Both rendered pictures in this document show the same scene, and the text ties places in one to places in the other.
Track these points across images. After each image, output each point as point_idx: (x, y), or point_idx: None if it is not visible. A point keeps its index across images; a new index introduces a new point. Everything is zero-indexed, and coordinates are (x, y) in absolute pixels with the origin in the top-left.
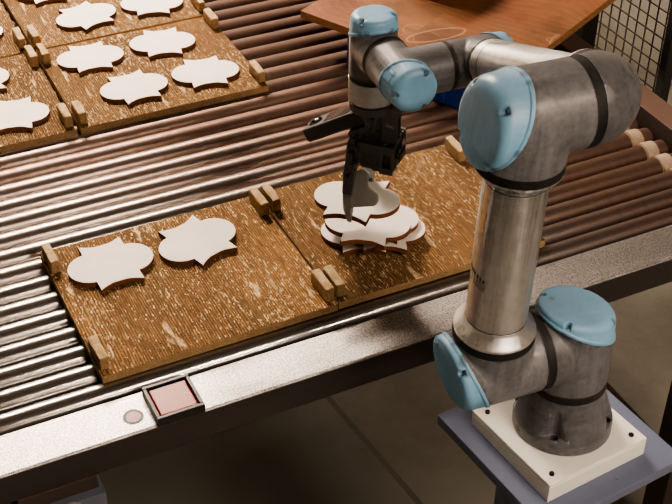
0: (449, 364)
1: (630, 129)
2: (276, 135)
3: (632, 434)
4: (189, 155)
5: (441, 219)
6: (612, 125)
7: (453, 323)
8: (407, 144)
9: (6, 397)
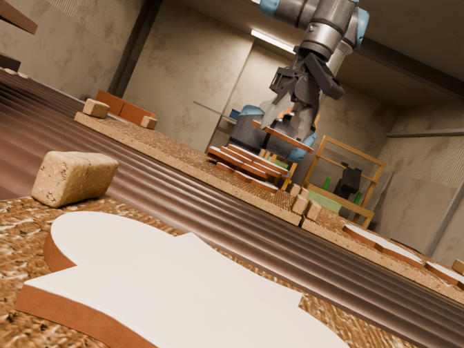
0: (313, 143)
1: None
2: (202, 209)
3: None
4: (358, 286)
5: (184, 148)
6: None
7: (315, 126)
8: (87, 134)
9: None
